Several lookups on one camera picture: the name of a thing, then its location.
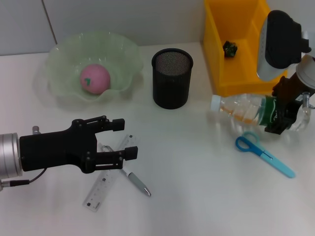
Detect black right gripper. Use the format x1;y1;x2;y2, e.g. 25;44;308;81
264;73;311;135

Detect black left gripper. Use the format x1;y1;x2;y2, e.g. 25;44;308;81
19;115;139;174

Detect clear green-label water bottle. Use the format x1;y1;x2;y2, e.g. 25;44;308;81
210;93;310;132

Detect blue scissors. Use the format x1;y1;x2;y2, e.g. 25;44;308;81
235;131;296;178

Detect pink toy peach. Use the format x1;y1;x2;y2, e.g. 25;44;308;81
79;63;111;95

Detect grey-grip ballpoint pen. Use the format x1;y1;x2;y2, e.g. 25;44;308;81
99;144;152;197

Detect clear plastic ruler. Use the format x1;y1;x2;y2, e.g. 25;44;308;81
82;134;140;212

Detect black mesh pen cup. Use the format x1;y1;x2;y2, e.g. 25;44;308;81
151;48;194;109

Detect yellow plastic bin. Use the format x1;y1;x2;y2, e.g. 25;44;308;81
203;0;288;96

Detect green wavy glass bowl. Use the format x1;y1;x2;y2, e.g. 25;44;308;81
45;31;145;103

